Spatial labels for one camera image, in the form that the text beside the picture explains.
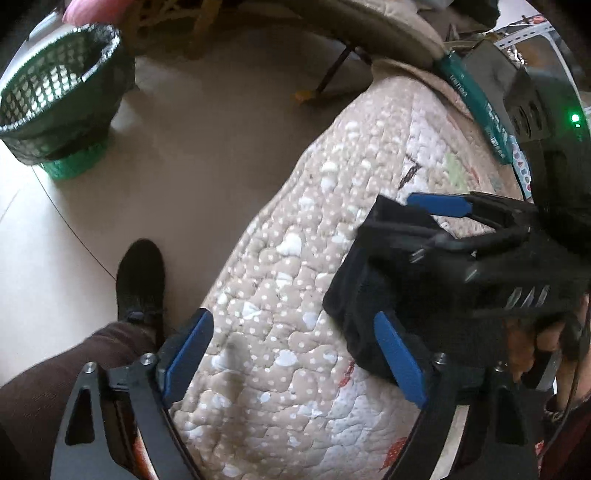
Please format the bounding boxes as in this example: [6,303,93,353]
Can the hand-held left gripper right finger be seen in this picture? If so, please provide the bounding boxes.
[373,311,541,480]

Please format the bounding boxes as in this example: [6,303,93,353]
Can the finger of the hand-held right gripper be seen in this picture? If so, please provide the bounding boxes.
[407,191,542,232]
[409,228,532,271]

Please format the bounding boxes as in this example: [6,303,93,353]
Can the person's leg in brown trousers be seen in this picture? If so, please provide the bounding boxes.
[0,320,158,480]

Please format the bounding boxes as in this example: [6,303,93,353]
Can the metal shelf rack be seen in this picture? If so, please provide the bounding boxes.
[493,16,557,52]

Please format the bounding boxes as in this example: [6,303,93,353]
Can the person's right hand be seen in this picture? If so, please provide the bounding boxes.
[505,298,591,416]

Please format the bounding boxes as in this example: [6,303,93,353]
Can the black shoe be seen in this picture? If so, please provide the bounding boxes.
[115,238,167,344]

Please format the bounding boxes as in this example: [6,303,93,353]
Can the pink cloth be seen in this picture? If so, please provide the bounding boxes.
[62,0,136,27]

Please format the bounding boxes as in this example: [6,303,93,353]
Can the black bin bag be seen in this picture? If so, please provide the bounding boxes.
[0,22,137,166]

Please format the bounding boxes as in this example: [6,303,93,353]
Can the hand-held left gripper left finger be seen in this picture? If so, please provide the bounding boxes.
[50,308,215,480]

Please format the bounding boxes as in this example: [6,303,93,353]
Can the beige dotted quilted blanket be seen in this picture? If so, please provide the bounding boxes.
[167,59,534,480]

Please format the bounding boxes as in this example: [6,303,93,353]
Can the dark chair leg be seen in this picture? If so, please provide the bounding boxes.
[318,45,352,94]

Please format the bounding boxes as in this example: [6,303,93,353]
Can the black pants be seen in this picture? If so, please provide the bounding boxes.
[322,194,476,386]

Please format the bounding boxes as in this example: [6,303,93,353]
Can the wicker chair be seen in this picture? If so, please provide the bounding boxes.
[131,0,262,60]

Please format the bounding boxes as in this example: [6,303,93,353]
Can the green plastic mesh basket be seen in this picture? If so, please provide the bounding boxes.
[0,21,137,182]

